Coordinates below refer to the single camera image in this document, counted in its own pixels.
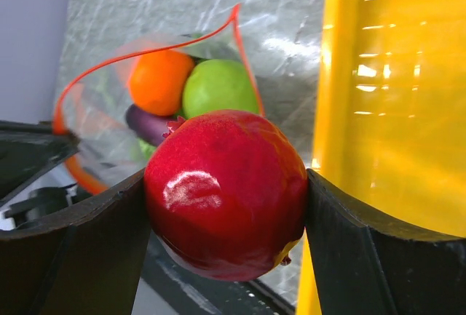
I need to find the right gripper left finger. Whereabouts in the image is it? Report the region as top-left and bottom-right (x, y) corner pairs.
(1, 172), (151, 314)

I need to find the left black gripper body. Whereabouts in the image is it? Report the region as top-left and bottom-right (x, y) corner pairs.
(1, 120), (91, 231)

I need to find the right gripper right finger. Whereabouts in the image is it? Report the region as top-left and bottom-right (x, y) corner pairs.
(306, 170), (465, 314)

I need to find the clear zip top bag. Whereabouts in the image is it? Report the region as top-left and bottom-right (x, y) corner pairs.
(52, 6), (264, 195)

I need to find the green toy starfruit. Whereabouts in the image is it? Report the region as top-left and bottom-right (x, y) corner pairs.
(138, 138), (157, 160)

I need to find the purple toy eggplant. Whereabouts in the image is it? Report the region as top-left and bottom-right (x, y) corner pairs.
(125, 104), (176, 146)

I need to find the orange toy tangerine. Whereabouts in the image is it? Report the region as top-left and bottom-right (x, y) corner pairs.
(128, 50), (195, 116)

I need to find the red toy apple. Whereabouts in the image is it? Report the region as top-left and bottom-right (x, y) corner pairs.
(143, 110), (308, 282)

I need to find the green toy apple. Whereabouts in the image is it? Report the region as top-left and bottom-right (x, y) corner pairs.
(182, 59), (260, 119)

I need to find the yellow plastic tray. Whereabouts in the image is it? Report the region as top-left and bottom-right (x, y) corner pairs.
(296, 0), (465, 314)

